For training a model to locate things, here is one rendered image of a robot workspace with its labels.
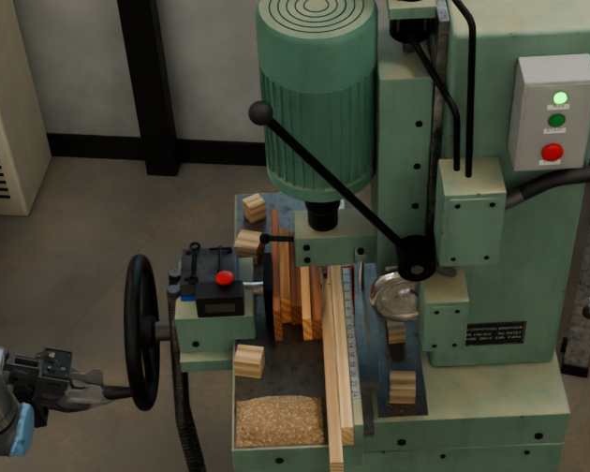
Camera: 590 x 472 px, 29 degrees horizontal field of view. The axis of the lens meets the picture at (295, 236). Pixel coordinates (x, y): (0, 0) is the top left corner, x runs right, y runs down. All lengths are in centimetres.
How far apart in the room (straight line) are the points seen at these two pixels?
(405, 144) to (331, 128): 12
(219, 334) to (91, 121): 180
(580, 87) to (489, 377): 67
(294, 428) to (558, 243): 51
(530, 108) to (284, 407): 63
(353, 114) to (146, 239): 185
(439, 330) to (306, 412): 25
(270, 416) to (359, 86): 55
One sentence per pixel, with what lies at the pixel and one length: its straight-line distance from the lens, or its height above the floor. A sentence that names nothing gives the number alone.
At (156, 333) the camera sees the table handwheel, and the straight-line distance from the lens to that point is 215.
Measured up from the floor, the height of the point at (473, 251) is 118.
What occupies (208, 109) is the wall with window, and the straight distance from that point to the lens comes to 358.
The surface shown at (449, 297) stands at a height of 108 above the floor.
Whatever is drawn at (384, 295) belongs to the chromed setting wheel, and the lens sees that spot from 189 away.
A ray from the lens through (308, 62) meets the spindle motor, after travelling 163.
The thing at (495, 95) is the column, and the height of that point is 141.
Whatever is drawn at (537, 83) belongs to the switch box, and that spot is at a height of 148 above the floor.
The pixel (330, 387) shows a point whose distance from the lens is 189.
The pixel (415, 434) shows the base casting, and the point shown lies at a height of 76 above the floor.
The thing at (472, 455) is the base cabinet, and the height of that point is 69.
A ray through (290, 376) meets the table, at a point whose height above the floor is 90.
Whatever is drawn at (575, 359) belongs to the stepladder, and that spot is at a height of 6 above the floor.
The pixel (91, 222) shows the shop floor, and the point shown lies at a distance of 358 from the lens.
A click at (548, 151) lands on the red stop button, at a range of 166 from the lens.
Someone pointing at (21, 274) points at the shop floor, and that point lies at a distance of 348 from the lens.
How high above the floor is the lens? 244
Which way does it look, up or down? 45 degrees down
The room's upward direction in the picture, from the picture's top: 3 degrees counter-clockwise
